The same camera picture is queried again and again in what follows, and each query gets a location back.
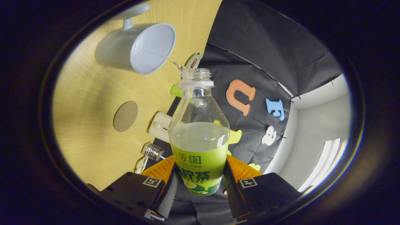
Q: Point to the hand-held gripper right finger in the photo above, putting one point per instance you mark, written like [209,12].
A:
[231,193]

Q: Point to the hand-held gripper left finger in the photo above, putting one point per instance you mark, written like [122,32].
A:
[168,197]

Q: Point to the clear juice bottle green label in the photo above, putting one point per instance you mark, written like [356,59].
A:
[200,156]

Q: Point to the round brown coaster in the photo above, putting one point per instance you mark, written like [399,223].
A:
[125,116]

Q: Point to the white cup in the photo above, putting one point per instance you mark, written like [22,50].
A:
[115,50]

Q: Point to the small white green bottle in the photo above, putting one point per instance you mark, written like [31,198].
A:
[175,91]

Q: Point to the white divided dish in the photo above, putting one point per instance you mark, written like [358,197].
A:
[141,165]

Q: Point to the white toaster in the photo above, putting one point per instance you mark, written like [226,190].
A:
[159,125]

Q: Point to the ceiling light panel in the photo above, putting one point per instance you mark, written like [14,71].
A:
[328,159]

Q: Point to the wooden table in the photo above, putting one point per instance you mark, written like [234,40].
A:
[93,93]

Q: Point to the pale green plate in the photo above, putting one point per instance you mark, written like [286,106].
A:
[189,64]

